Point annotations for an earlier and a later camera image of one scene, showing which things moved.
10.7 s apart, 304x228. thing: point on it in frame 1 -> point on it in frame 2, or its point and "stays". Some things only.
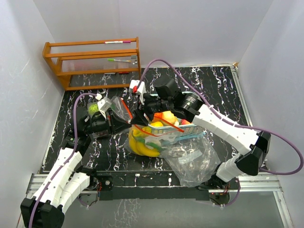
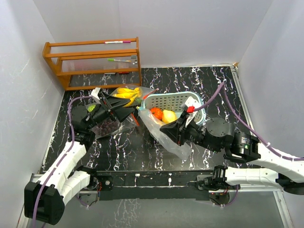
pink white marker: [117, 42] stays
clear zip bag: [193, 158] -> [166, 141]
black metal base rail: [145, 185] stays
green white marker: [113, 60] stays
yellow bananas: [138, 145] -> [132, 93]
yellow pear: [156, 124] -> [168, 116]
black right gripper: [138, 118] -> [178, 130]
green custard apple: [93, 108] stays
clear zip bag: [146, 142] -> [135, 93]
